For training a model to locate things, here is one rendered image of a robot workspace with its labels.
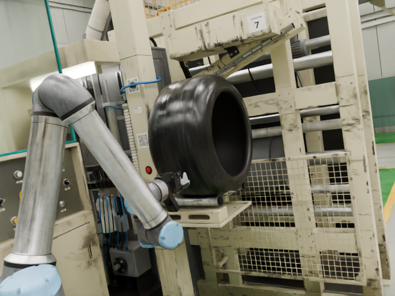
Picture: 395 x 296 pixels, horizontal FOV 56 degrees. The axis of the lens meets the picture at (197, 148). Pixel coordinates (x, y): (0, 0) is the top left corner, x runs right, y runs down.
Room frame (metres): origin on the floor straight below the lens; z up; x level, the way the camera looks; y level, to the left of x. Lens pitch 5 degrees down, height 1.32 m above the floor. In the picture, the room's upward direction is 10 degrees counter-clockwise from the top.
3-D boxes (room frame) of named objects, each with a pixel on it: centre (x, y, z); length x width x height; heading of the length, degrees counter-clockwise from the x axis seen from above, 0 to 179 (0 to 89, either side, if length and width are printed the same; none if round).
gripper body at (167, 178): (1.48, 0.14, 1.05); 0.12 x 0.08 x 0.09; 149
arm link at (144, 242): (1.32, 0.22, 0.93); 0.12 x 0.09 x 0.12; 33
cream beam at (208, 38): (2.06, -0.25, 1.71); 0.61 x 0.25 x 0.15; 59
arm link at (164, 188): (1.41, 0.19, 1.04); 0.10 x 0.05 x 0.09; 59
